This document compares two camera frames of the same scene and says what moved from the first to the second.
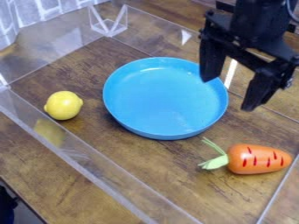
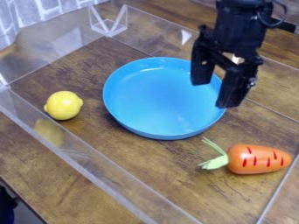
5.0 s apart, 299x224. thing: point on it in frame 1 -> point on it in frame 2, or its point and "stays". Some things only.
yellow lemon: [63, 104] stays
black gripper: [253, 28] -> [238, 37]
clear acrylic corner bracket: [107, 26] stays
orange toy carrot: [248, 158] stays
